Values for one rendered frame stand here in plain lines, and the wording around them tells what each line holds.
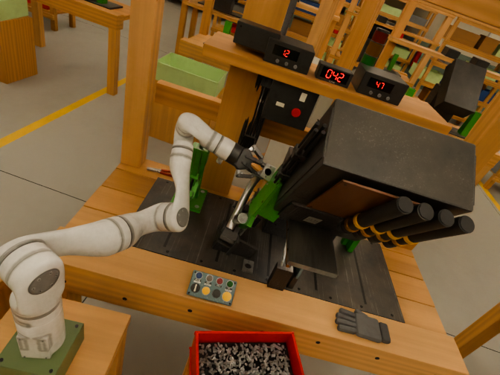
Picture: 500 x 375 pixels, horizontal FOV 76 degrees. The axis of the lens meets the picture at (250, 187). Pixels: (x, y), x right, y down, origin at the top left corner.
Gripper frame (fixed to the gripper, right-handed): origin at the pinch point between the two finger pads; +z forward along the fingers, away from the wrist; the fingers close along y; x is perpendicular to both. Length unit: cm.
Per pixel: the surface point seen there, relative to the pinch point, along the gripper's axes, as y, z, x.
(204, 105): 18.9, -30.4, 27.6
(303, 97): 28.5, -1.5, -8.0
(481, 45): 559, 378, 373
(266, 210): -12.4, 6.1, -4.6
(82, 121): 11, -132, 247
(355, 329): -34, 51, -12
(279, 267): -27.6, 19.1, -5.3
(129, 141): -9, -51, 42
